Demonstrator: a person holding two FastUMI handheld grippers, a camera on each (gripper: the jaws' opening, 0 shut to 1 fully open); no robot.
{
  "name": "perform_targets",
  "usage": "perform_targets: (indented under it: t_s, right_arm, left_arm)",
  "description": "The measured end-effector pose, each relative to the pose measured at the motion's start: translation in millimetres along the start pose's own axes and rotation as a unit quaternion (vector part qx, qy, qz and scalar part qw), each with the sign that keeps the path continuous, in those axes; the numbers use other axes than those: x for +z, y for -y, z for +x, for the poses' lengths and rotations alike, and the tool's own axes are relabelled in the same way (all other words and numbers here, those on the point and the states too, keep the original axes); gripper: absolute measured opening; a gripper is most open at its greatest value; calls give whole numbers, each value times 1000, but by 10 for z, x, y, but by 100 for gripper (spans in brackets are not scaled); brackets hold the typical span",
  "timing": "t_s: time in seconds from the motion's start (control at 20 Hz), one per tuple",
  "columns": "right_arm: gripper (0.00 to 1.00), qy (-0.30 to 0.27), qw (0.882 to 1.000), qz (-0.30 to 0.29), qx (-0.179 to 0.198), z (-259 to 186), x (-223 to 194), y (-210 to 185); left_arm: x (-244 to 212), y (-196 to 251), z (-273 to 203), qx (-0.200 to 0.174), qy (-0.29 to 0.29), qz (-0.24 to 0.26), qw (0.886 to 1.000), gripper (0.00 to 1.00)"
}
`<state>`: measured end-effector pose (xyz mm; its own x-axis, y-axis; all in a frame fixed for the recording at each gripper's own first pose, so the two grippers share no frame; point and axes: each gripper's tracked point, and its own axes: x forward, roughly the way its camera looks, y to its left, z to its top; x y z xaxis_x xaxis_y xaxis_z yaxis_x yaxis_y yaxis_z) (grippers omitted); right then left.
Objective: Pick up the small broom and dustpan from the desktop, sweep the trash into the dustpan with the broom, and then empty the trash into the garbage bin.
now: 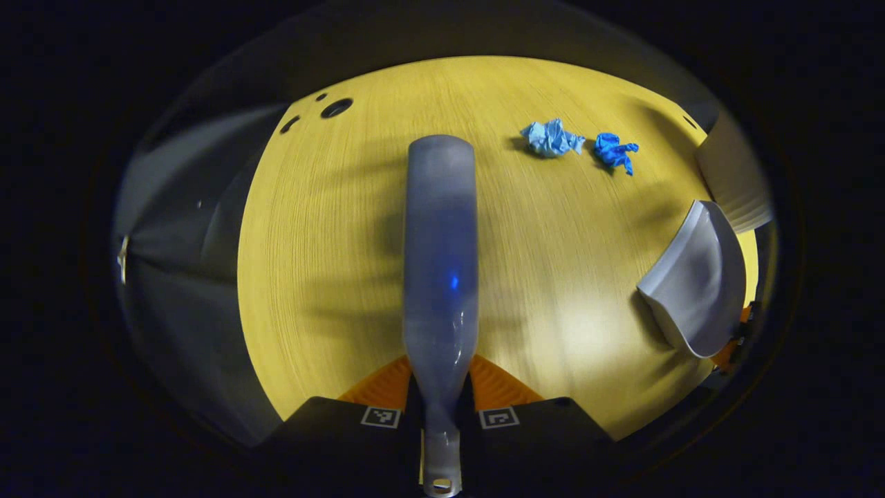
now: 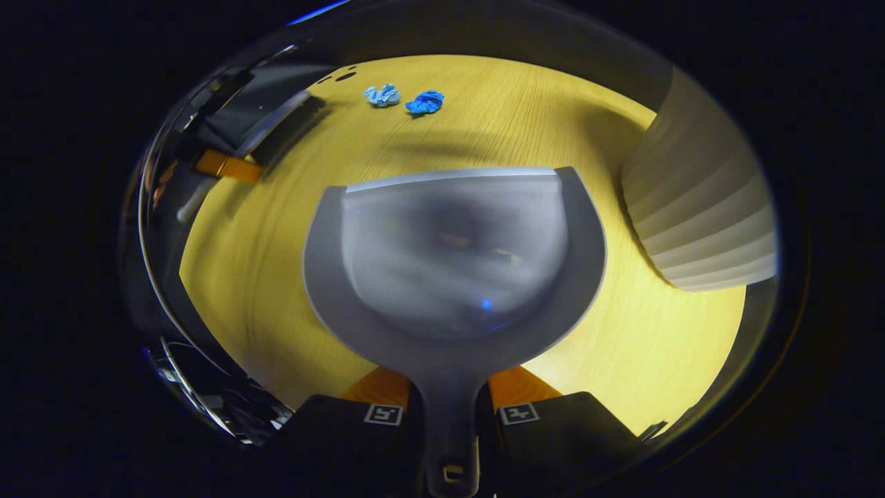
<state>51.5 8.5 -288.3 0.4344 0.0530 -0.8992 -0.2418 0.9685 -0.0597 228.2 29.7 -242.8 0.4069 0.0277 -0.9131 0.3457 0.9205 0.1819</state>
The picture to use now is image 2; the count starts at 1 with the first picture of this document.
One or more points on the light blue paper trash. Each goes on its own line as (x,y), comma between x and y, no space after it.
(382,95)

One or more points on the wooden desktop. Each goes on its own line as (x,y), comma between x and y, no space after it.
(518,124)

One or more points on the grey dustpan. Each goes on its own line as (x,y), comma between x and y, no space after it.
(449,263)

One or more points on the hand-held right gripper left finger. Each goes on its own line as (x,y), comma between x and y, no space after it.
(346,443)

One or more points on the small grey broom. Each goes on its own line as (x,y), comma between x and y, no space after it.
(276,123)

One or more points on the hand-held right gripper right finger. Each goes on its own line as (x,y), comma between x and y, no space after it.
(553,449)

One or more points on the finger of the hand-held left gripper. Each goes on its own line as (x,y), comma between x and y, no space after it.
(228,167)

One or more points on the white garbage bin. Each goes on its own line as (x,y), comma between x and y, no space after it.
(698,207)

